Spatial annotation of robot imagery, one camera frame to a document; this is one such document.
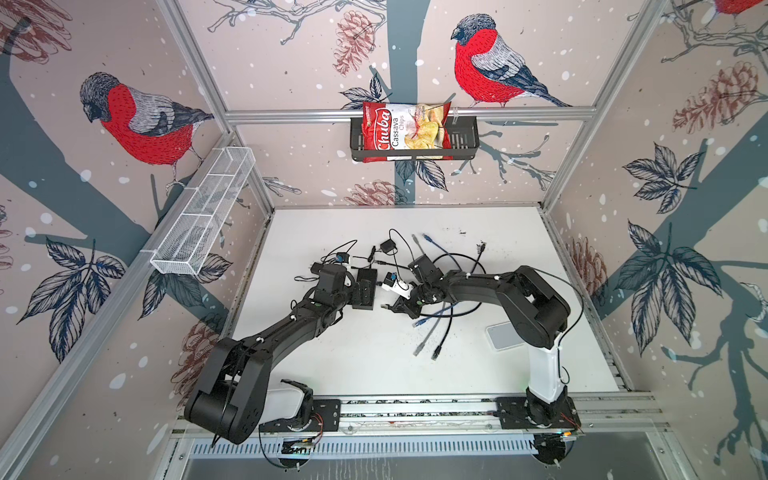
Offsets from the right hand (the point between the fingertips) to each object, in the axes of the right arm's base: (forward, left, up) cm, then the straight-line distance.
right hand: (393, 313), depth 93 cm
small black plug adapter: (+25, +3, +3) cm, 25 cm away
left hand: (+5, +11, +11) cm, 16 cm away
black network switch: (+12, +8, +3) cm, 15 cm away
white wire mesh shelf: (+10, +51, +34) cm, 62 cm away
